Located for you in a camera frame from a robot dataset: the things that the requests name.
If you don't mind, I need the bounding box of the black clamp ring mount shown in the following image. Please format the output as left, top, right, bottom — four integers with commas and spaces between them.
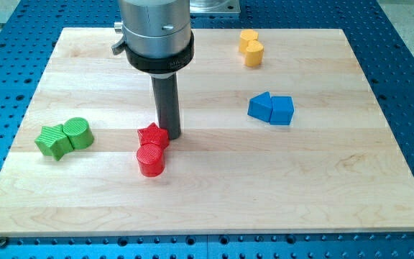
111, 33, 195, 75

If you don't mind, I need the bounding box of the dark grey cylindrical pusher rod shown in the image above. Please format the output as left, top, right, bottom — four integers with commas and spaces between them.
151, 73, 181, 140

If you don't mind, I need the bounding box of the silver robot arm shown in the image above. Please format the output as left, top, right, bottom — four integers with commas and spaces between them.
111, 0, 195, 140

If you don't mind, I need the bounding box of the red star block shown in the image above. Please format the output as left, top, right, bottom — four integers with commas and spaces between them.
137, 122, 170, 149

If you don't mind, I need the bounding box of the red cylinder block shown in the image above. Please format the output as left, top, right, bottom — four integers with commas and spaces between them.
137, 143, 165, 177

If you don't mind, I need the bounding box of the yellow heart block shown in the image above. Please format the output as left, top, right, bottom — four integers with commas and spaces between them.
239, 29, 259, 54

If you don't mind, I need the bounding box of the yellow cylinder block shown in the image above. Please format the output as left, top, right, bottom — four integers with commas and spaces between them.
244, 40, 264, 67

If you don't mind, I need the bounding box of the blue triangle block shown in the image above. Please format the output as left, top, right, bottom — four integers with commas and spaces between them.
247, 91, 272, 122

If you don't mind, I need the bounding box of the green cylinder block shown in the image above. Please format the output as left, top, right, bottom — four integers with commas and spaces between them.
63, 117, 94, 150

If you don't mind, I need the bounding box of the blue cube block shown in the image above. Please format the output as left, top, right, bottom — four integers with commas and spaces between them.
270, 96, 294, 125

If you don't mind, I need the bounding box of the green star block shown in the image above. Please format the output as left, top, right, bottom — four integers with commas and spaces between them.
34, 124, 74, 161

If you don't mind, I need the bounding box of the light wooden board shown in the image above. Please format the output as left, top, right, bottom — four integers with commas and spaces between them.
0, 27, 414, 237

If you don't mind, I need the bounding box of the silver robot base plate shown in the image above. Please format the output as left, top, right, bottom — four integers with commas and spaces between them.
190, 0, 241, 14

